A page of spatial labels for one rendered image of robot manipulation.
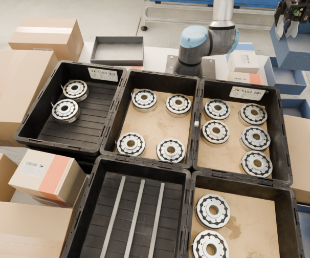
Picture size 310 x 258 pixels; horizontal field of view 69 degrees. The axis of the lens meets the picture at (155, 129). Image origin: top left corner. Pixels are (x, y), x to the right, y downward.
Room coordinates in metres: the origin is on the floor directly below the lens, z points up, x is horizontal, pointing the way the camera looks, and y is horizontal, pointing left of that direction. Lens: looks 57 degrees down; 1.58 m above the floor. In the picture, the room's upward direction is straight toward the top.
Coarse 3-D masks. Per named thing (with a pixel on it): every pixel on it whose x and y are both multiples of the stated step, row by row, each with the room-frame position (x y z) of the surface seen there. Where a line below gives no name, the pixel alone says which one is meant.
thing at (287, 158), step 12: (204, 84) 0.63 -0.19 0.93; (240, 84) 0.62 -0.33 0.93; (252, 84) 0.62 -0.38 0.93; (276, 96) 0.56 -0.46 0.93; (288, 156) 0.31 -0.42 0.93; (192, 168) 0.28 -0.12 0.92; (204, 168) 0.28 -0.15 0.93; (288, 168) 0.27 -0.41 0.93; (264, 180) 0.24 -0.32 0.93; (276, 180) 0.24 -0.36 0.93; (288, 180) 0.24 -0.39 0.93
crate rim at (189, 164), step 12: (144, 72) 0.69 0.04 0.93; (156, 72) 0.69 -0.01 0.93; (120, 96) 0.57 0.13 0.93; (192, 120) 0.46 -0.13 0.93; (108, 132) 0.41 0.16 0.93; (192, 132) 0.41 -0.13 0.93; (192, 144) 0.36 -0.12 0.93; (120, 156) 0.32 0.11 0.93; (132, 156) 0.32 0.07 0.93; (192, 156) 0.32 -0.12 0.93
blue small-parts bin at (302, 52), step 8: (288, 24) 0.75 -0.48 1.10; (304, 24) 0.75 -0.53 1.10; (272, 32) 0.73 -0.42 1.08; (304, 32) 0.74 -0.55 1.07; (272, 40) 0.70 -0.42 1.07; (280, 40) 0.65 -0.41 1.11; (288, 40) 0.70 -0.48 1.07; (296, 40) 0.70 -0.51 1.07; (304, 40) 0.70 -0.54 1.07; (280, 48) 0.62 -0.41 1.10; (288, 48) 0.58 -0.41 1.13; (296, 48) 0.66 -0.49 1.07; (304, 48) 0.66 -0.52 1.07; (280, 56) 0.59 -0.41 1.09; (288, 56) 0.56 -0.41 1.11; (296, 56) 0.56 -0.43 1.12; (304, 56) 0.56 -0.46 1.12; (280, 64) 0.57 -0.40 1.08; (288, 64) 0.56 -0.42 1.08; (296, 64) 0.56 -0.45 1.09; (304, 64) 0.56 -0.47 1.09
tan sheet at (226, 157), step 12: (264, 108) 0.58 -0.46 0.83; (204, 120) 0.52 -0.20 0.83; (228, 120) 0.52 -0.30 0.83; (240, 132) 0.47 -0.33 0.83; (204, 144) 0.41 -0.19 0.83; (228, 144) 0.41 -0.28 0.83; (204, 156) 0.37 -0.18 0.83; (216, 156) 0.37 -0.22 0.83; (228, 156) 0.36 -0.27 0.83; (240, 156) 0.36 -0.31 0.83; (216, 168) 0.32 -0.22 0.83; (228, 168) 0.32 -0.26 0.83
